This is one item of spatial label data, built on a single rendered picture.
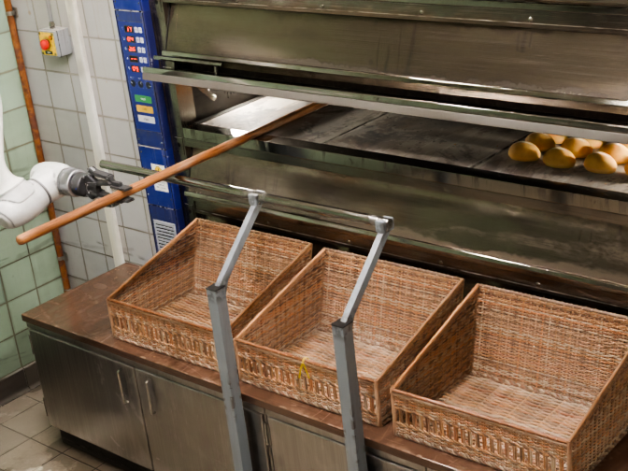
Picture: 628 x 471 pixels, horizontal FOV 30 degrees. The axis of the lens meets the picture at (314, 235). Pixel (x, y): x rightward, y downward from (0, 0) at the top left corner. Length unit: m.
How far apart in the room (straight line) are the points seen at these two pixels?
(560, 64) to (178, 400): 1.66
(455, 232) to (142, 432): 1.35
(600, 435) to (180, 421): 1.46
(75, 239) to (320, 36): 1.76
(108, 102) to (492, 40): 1.73
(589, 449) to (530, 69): 1.01
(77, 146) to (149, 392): 1.21
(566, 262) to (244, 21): 1.32
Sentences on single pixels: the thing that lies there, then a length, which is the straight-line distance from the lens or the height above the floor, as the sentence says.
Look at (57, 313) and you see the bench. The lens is 4.39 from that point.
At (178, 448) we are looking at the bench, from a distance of 4.05.
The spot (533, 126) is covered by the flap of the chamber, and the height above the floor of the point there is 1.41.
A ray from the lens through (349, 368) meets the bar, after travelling 3.19.
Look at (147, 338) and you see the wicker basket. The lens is 3.97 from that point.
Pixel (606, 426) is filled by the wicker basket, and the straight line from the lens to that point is 3.19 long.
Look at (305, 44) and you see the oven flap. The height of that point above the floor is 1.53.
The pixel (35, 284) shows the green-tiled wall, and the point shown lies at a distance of 5.08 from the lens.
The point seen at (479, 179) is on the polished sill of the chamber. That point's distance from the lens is 3.44.
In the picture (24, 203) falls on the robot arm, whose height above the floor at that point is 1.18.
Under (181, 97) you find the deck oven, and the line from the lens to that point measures 4.22.
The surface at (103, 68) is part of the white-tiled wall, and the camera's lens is 4.47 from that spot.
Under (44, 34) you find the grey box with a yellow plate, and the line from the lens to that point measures 4.58.
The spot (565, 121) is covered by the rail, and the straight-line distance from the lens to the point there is 3.06.
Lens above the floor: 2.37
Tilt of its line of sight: 22 degrees down
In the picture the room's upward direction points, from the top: 7 degrees counter-clockwise
